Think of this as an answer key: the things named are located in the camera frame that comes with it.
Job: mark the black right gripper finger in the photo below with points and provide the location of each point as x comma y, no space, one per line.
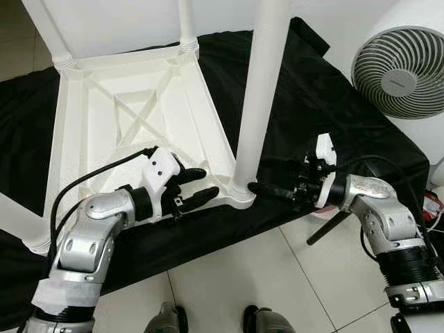
270,191
281,166

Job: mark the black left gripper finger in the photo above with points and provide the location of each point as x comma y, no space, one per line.
191,175
198,200

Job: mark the white plastic table top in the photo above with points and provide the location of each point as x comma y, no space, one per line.
194,125

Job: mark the white plastic table leg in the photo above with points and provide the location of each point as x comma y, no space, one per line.
48,31
260,90
187,24
21,222

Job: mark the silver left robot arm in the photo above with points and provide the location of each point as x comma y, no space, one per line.
90,236

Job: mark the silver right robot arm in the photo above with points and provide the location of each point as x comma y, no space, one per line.
388,215

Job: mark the pink cloth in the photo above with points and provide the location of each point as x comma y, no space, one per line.
322,214

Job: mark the black tablecloth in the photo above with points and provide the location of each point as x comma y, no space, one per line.
333,104

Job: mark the grey left robot foot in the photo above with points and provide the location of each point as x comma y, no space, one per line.
166,320

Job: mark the grey robot foot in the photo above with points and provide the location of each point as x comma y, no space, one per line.
267,322
166,320

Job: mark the red floor device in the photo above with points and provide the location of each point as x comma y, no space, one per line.
431,205

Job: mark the grey right robot foot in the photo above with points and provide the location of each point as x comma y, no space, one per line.
267,322

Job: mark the white round fan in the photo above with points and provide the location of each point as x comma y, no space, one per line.
399,73

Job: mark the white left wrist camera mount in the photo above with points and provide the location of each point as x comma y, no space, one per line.
161,170

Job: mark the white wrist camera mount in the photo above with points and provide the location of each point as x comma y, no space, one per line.
325,152
161,170

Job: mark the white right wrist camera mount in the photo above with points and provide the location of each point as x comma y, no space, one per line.
325,152

